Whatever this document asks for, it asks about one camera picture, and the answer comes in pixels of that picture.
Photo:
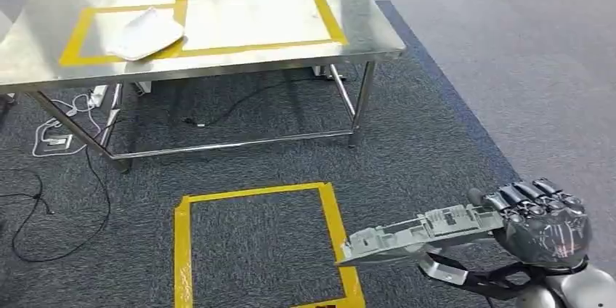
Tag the white plastic part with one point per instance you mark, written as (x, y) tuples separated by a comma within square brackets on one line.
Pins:
[(144, 36)]

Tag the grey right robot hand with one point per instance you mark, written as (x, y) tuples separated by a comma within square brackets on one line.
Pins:
[(548, 238)]

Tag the steel work table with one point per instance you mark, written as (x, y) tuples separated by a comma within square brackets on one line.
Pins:
[(240, 60)]

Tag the white power strip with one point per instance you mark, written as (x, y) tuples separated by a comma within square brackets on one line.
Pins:
[(98, 95)]

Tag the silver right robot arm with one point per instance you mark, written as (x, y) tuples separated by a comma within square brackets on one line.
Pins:
[(587, 289)]

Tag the silver plastic wheel cover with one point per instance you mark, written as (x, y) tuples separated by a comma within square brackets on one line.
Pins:
[(423, 233)]

